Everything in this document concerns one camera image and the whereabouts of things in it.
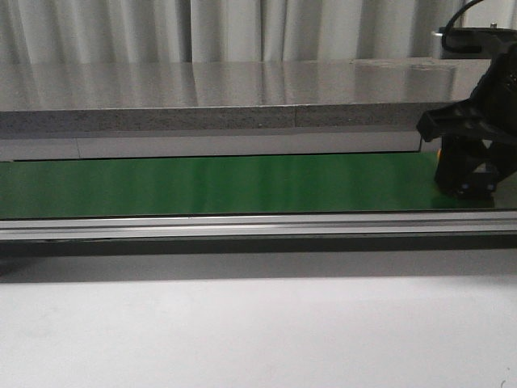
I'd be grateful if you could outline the grey panel under worktop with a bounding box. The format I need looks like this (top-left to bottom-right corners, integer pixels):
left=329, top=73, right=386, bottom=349
left=1, top=124, right=441, bottom=161

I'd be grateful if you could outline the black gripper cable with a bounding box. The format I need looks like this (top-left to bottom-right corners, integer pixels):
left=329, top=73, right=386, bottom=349
left=440, top=0, right=485, bottom=52

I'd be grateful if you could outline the aluminium conveyor front rail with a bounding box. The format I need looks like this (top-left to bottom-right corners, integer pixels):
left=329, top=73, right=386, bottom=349
left=1, top=209, right=516, bottom=247

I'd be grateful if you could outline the grey stone worktop slab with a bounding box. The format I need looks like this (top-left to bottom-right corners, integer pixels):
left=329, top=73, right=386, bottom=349
left=1, top=57, right=490, bottom=138

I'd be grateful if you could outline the yellow mushroom push button switch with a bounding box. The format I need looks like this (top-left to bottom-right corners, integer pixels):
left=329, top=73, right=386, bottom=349
left=435, top=148, right=499, bottom=200

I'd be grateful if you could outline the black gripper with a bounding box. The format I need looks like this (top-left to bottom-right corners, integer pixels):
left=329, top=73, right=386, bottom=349
left=417, top=27, right=516, bottom=194

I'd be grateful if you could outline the green conveyor belt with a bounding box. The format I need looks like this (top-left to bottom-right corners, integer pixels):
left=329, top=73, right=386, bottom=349
left=1, top=153, right=516, bottom=220

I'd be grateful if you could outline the white pleated curtain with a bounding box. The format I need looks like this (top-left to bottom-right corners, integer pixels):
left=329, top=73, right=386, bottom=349
left=0, top=0, right=517, bottom=65

